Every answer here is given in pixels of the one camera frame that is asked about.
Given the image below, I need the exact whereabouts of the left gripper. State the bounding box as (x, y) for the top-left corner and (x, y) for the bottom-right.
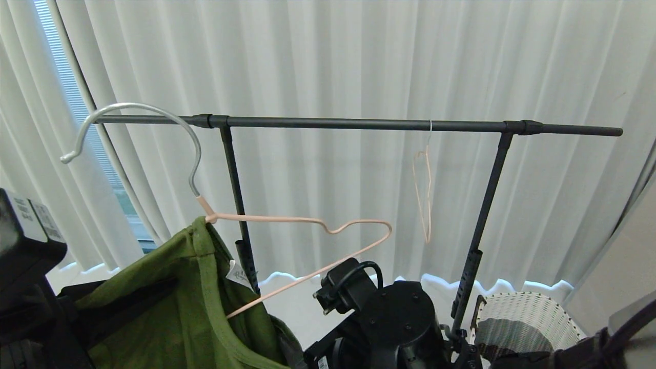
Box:
(0, 189), (95, 369)

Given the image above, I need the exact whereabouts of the white laundry basket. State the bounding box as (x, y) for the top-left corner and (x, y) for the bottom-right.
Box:
(469, 292), (587, 369)

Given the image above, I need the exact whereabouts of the window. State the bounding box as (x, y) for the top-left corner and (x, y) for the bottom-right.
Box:
(33, 0), (157, 254)

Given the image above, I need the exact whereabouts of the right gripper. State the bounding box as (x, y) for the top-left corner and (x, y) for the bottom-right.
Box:
(302, 333), (359, 369)

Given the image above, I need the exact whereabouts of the black clothes rack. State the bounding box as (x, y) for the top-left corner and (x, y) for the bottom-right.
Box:
(92, 114), (623, 339)

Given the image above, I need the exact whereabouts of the pink clothes hanger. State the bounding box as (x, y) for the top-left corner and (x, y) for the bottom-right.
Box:
(60, 102), (393, 319)
(413, 120), (434, 244)

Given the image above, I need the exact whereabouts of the black cable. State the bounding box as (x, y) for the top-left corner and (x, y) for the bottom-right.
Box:
(333, 260), (384, 290)

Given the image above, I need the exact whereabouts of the white curtain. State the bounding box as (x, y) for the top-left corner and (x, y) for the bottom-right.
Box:
(54, 0), (656, 303)
(0, 0), (144, 272)

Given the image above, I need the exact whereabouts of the green printed shirt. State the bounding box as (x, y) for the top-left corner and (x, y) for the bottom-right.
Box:
(59, 216), (308, 369)

